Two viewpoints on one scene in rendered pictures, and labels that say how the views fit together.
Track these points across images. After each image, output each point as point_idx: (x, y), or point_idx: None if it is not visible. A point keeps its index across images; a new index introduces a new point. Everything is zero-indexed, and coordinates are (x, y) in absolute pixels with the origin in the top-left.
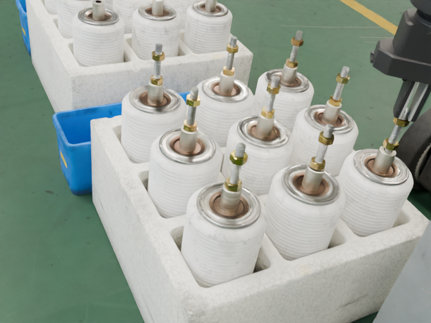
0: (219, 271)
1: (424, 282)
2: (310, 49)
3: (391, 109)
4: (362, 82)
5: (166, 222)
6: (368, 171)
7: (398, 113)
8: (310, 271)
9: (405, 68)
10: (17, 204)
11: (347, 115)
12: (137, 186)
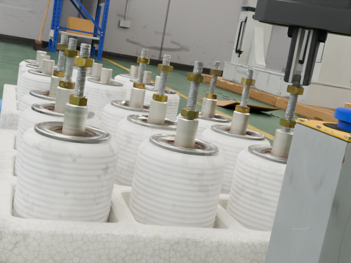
0: (42, 204)
1: (294, 217)
2: None
3: None
4: None
5: (14, 179)
6: (261, 152)
7: (287, 75)
8: (165, 235)
9: (282, 10)
10: None
11: (260, 133)
12: (5, 159)
